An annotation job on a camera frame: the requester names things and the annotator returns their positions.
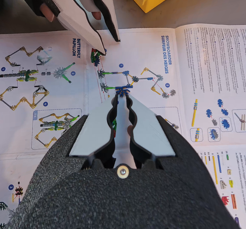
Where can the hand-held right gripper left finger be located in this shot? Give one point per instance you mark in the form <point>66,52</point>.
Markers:
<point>92,135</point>

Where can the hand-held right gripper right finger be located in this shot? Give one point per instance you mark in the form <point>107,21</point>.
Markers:
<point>153,136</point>

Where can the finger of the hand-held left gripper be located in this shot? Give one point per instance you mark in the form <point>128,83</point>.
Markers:
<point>102,2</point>
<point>77,25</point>

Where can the blue plastic connector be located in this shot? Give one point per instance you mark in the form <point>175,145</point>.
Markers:
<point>123,92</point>

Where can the person's left hand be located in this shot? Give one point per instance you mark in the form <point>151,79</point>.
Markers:
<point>48,12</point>

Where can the white instruction sheet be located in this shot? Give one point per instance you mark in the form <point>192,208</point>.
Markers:
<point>153,41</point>

